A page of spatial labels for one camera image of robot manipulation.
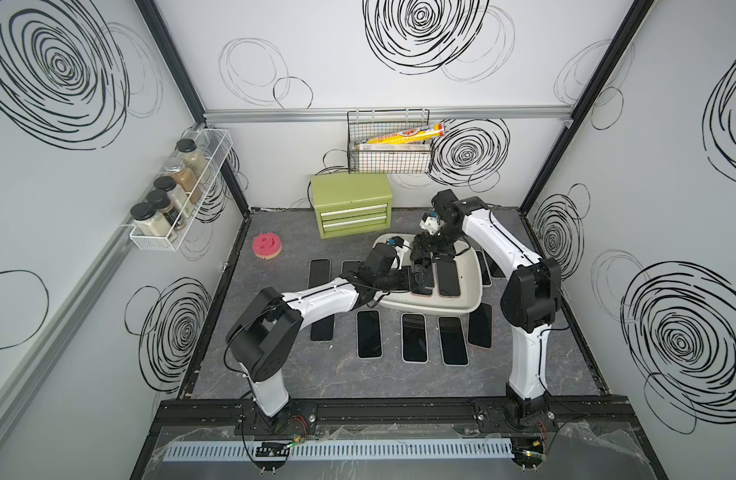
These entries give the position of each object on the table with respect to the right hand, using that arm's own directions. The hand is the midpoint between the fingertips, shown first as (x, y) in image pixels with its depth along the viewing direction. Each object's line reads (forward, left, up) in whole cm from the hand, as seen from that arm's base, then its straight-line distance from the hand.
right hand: (422, 257), depth 89 cm
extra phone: (-17, -17, -13) cm, 27 cm away
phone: (+3, +34, -14) cm, 37 cm away
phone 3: (-21, +16, -13) cm, 29 cm away
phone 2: (-18, +30, -13) cm, 37 cm away
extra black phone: (-12, +2, +8) cm, 15 cm away
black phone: (-20, +3, -12) cm, 24 cm away
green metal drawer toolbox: (+19, +23, +4) cm, 30 cm away
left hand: (-8, +1, +1) cm, 8 cm away
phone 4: (-22, -9, -13) cm, 27 cm away
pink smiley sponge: (+11, +53, -10) cm, 55 cm away
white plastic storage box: (-13, +11, +19) cm, 25 cm away
